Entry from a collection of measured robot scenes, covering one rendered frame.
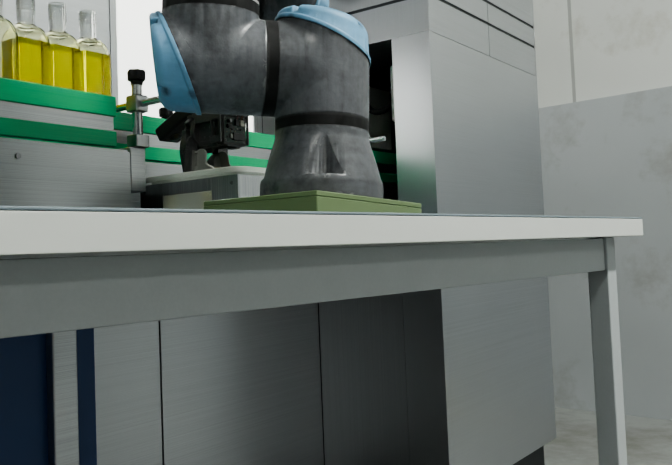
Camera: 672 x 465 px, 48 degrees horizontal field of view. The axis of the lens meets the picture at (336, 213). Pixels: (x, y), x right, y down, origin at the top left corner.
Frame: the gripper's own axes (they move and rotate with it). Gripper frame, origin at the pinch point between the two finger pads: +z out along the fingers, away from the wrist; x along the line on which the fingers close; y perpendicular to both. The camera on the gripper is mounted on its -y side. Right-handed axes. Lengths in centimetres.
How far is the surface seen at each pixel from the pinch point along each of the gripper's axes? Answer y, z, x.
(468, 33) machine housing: 8, -47, 94
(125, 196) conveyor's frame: -2.8, -0.1, -14.5
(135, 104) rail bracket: -2.2, -14.6, -12.6
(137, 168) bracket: -2.8, -4.6, -12.0
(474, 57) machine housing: 8, -41, 97
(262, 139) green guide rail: -12.6, -14.7, 30.9
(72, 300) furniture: 37, 13, -54
